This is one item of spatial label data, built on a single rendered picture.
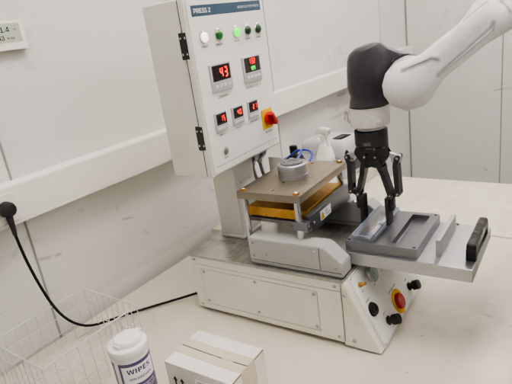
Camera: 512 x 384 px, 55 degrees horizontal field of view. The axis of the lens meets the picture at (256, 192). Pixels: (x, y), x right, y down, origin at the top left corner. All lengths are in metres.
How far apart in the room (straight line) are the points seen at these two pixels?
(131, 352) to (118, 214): 0.58
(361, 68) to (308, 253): 0.43
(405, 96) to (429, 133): 2.69
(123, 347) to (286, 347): 0.39
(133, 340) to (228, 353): 0.20
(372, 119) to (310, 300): 0.45
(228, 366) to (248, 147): 0.57
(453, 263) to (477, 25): 0.47
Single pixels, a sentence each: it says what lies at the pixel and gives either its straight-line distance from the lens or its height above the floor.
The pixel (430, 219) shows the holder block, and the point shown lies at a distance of 1.25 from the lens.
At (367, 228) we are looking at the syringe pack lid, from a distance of 1.18.
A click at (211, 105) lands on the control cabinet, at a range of 1.19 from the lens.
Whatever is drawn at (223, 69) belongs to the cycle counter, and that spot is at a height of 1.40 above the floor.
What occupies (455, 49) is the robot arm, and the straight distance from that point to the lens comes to 1.02.
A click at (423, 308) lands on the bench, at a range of 1.35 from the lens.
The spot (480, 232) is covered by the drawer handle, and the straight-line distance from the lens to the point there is 1.15.
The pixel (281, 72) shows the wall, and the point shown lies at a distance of 2.22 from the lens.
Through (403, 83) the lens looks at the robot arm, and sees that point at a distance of 1.00.
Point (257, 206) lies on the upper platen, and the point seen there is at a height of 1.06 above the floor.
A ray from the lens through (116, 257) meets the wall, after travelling 1.59.
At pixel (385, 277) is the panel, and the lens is 1.28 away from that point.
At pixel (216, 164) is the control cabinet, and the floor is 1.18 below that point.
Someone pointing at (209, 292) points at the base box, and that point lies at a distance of 1.39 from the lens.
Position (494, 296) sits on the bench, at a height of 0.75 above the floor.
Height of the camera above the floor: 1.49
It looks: 19 degrees down
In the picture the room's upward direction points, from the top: 8 degrees counter-clockwise
